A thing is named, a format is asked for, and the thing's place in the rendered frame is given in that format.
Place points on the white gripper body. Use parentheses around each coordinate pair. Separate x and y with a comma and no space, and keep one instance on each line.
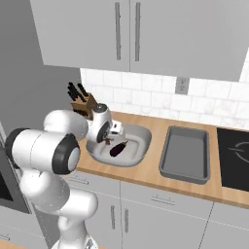
(116,128)

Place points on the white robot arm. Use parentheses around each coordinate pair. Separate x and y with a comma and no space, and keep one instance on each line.
(42,146)

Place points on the brown chicken drumstick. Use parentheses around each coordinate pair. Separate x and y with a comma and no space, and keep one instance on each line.
(108,140)

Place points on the dark purple eggplant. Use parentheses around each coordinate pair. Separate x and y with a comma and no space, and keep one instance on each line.
(117,149)

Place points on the dark grey rectangular tupperware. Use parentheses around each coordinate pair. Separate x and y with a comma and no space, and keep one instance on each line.
(186,152)

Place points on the light grey rounded container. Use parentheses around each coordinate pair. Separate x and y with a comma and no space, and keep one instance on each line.
(140,138)

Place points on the wooden knife block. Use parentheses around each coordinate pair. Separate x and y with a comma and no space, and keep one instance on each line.
(85,103)

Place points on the grey drawer front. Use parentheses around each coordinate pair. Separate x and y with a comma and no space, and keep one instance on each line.
(231,215)
(168,201)
(100,184)

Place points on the grey lower cupboard door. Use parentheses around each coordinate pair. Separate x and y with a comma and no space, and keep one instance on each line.
(162,230)
(227,238)
(108,220)

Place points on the grey cupboard door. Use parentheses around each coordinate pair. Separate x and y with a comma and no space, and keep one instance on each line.
(108,220)
(78,32)
(162,230)
(227,238)
(194,35)

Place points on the grey upper cupboard door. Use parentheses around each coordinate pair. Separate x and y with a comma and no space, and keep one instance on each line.
(78,32)
(194,35)

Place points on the black hob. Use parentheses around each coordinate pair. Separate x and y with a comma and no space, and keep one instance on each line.
(234,159)

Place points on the black oven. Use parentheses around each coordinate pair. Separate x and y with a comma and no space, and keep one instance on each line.
(8,188)

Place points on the grey wall outlet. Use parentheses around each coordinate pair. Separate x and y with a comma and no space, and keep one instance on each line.
(182,86)

